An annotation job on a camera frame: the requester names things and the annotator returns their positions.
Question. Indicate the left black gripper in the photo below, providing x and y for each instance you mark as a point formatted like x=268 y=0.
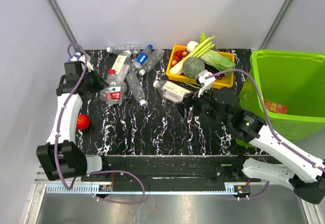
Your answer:
x=101 y=83

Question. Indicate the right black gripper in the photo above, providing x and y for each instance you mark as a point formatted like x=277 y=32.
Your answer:
x=192 y=98

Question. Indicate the tea label clear bottle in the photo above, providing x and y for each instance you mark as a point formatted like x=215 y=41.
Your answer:
x=170 y=90

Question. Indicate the red label bottle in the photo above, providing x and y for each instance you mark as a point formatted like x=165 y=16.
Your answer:
x=112 y=80

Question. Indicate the orange label bottle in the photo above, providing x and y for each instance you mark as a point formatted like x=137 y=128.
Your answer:
x=275 y=107

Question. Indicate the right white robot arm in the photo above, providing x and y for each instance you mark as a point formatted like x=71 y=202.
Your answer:
x=299 y=171

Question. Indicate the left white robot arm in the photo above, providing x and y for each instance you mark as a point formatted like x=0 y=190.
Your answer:
x=60 y=157

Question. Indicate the green plastic bin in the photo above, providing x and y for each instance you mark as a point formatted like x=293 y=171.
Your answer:
x=294 y=79

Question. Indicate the clear bottle left horizontal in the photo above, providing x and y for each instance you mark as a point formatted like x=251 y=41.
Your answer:
x=123 y=87

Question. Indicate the white radish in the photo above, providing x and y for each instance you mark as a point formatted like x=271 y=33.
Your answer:
x=178 y=68

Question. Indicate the beige label clear bottle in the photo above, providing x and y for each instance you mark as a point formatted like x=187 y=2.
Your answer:
x=122 y=65

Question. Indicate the green netted melon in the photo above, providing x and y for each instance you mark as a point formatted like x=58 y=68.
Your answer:
x=192 y=67

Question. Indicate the dark grape bunch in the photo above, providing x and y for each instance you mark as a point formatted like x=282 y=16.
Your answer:
x=214 y=70

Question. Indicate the red tomato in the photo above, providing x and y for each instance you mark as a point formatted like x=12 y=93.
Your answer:
x=83 y=122

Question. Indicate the clear bottle center diagonal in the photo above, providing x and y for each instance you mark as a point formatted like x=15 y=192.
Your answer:
x=136 y=89

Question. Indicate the yellow plastic tray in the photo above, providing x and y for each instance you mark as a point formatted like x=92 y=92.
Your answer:
x=226 y=81

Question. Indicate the red strawberries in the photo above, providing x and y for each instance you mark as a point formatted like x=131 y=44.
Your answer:
x=179 y=55

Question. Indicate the black marble mat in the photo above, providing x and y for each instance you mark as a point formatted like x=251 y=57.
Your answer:
x=156 y=129

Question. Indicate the Pepsi bottle on table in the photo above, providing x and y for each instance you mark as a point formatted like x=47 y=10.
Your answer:
x=137 y=64

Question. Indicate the napa cabbage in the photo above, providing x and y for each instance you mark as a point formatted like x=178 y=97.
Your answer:
x=216 y=60

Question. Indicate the clear bottle at back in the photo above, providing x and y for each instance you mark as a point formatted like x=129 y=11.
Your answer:
x=132 y=48

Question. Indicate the clear crushed bottle right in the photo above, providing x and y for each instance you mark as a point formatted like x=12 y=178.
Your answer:
x=151 y=61

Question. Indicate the white mushroom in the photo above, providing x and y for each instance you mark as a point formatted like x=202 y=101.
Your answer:
x=191 y=46

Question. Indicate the celery stalks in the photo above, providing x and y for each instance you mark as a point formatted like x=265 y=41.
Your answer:
x=204 y=45

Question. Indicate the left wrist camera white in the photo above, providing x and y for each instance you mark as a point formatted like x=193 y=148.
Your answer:
x=82 y=60

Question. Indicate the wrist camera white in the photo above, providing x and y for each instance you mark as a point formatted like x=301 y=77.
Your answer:
x=82 y=60
x=204 y=82

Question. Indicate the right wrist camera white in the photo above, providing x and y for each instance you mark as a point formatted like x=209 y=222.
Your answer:
x=204 y=82

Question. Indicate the Pepsi bottle by wall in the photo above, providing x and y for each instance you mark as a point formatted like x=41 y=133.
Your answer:
x=76 y=56

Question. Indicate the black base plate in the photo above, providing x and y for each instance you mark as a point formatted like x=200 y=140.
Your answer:
x=212 y=167

